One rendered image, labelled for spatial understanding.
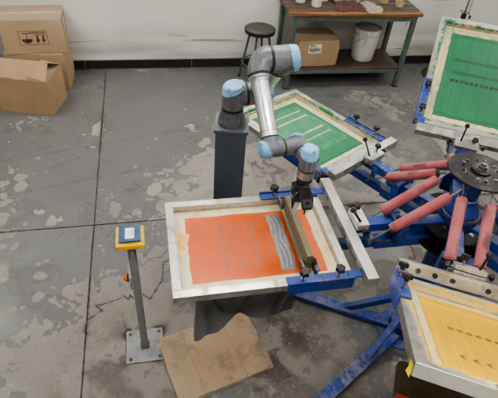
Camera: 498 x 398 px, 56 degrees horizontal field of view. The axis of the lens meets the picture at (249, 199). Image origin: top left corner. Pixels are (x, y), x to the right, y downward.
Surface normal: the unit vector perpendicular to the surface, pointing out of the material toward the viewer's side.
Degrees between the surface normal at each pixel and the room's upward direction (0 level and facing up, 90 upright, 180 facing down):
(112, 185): 0
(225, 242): 0
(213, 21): 90
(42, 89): 90
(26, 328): 0
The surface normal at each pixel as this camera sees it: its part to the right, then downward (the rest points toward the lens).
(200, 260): 0.07, -0.75
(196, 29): 0.19, 0.66
